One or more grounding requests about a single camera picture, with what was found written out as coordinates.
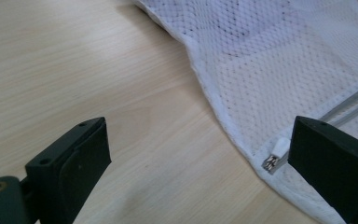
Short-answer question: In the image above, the white mesh laundry bag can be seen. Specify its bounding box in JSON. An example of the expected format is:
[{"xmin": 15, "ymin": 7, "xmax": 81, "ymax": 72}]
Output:
[{"xmin": 133, "ymin": 0, "xmax": 358, "ymax": 224}]

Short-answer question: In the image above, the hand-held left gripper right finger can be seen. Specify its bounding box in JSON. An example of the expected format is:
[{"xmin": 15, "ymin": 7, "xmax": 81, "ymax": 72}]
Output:
[{"xmin": 287, "ymin": 115, "xmax": 358, "ymax": 224}]

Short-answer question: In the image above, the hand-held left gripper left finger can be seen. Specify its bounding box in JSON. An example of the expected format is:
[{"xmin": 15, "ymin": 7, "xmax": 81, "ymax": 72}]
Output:
[{"xmin": 24, "ymin": 117, "xmax": 112, "ymax": 224}]

